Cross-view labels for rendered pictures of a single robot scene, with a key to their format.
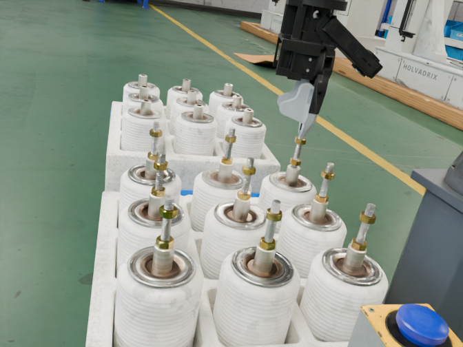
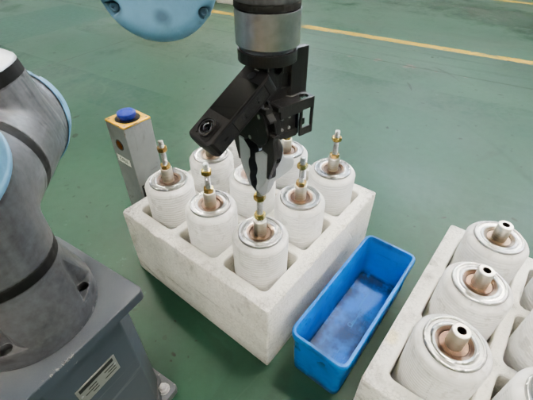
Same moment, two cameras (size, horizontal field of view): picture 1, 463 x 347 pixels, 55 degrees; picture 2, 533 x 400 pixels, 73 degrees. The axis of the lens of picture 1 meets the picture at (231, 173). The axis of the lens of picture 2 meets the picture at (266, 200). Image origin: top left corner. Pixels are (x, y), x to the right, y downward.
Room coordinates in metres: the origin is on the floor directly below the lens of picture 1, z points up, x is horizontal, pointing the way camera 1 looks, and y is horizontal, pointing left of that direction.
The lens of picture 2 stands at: (1.05, -0.34, 0.68)
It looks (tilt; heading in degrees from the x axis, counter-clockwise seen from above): 40 degrees down; 145
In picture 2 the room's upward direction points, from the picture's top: straight up
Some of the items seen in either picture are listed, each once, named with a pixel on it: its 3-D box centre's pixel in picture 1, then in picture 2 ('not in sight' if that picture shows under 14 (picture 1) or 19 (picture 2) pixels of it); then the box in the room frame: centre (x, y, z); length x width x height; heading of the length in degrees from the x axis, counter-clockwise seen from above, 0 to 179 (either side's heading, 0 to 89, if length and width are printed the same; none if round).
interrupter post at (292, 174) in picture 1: (292, 175); (260, 226); (0.70, -0.10, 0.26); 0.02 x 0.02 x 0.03
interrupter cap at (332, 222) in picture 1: (315, 217); (210, 203); (0.58, -0.14, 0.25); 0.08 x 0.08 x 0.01
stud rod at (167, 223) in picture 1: (166, 228); not in sight; (0.40, 0.06, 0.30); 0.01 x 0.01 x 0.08
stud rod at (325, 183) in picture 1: (324, 187); (207, 181); (0.58, -0.14, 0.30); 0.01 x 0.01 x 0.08
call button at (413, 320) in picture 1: (419, 328); (126, 115); (0.29, -0.17, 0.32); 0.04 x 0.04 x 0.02
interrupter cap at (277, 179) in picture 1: (290, 182); (260, 232); (0.70, -0.10, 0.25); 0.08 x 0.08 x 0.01
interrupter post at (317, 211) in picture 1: (317, 210); (209, 198); (0.58, -0.14, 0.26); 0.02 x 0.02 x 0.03
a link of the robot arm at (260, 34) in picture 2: not in sight; (266, 28); (0.69, -0.09, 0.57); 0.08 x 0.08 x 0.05
